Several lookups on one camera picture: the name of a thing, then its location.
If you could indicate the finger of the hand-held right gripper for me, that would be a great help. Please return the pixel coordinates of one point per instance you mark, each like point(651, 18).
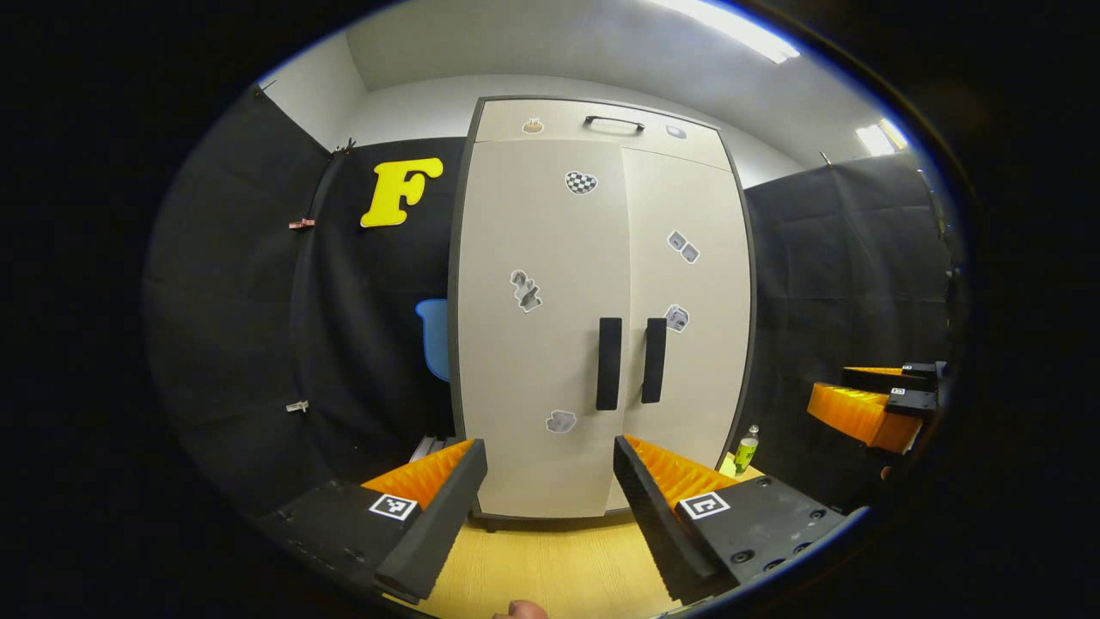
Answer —
point(894, 378)
point(911, 404)

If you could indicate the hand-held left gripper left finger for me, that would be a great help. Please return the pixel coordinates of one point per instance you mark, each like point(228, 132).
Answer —
point(438, 533)

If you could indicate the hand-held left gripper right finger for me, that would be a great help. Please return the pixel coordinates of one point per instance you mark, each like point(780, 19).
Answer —
point(653, 524)

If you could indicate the white shoe cabinet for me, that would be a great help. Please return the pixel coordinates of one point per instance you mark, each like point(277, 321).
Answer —
point(550, 481)

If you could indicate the white shoe cabinet door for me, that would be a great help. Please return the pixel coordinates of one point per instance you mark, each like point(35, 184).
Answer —
point(705, 370)
point(516, 387)

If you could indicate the beige cabinet drawer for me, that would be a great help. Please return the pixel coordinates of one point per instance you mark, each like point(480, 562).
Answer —
point(601, 152)

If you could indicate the beige book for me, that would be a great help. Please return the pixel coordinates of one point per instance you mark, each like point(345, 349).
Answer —
point(423, 448)

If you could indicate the grey book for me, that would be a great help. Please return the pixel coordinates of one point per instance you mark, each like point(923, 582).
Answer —
point(436, 446)

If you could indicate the black backdrop cloth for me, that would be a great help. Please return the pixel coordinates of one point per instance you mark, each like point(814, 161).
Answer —
point(842, 275)
point(241, 301)

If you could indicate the green drink bottle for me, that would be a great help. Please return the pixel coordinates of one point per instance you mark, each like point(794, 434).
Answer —
point(746, 451)

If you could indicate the white clip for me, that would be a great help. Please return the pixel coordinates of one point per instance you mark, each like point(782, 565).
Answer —
point(297, 406)

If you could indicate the small ceiling light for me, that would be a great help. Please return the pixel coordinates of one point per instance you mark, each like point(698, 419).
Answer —
point(876, 139)

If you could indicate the long ceiling light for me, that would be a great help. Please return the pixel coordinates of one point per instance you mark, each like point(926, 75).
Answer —
point(730, 26)

